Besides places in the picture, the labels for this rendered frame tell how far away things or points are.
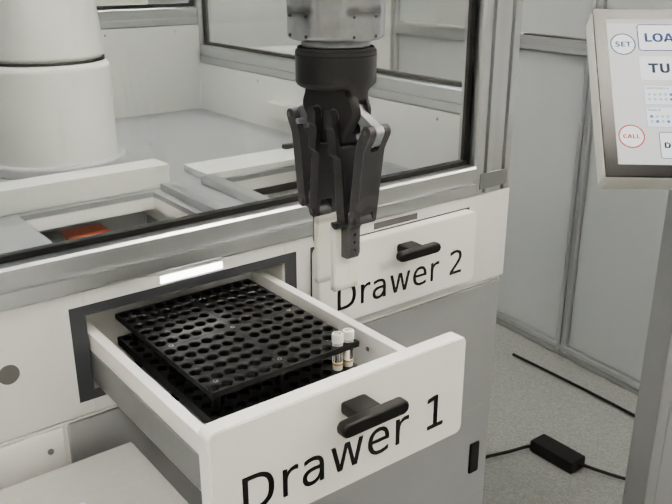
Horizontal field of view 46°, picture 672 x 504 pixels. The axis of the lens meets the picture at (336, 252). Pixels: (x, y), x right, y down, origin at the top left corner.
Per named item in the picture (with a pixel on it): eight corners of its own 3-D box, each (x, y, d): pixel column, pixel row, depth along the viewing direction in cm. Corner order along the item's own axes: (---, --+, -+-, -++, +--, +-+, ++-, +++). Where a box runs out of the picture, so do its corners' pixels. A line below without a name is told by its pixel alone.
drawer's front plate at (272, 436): (460, 431, 82) (466, 335, 79) (214, 550, 66) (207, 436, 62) (448, 423, 84) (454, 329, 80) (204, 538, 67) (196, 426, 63)
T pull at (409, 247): (441, 251, 110) (442, 242, 109) (401, 263, 105) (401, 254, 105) (423, 244, 112) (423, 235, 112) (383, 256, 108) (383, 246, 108)
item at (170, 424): (437, 416, 82) (440, 364, 80) (220, 516, 68) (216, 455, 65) (237, 294, 112) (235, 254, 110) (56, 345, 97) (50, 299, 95)
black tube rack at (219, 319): (358, 394, 86) (359, 340, 84) (215, 452, 76) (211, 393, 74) (249, 324, 102) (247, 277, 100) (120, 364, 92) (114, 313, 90)
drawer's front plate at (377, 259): (473, 279, 121) (477, 210, 117) (320, 330, 105) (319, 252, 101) (464, 276, 123) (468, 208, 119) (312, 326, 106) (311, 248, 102)
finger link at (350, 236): (352, 204, 77) (372, 211, 75) (352, 253, 79) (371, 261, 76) (340, 207, 76) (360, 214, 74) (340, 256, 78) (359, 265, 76)
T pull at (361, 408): (410, 412, 71) (410, 399, 70) (344, 441, 67) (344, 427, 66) (383, 396, 73) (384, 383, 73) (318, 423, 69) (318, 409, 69)
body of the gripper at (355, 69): (275, 41, 74) (278, 140, 77) (331, 49, 67) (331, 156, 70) (339, 36, 78) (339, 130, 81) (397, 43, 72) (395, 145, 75)
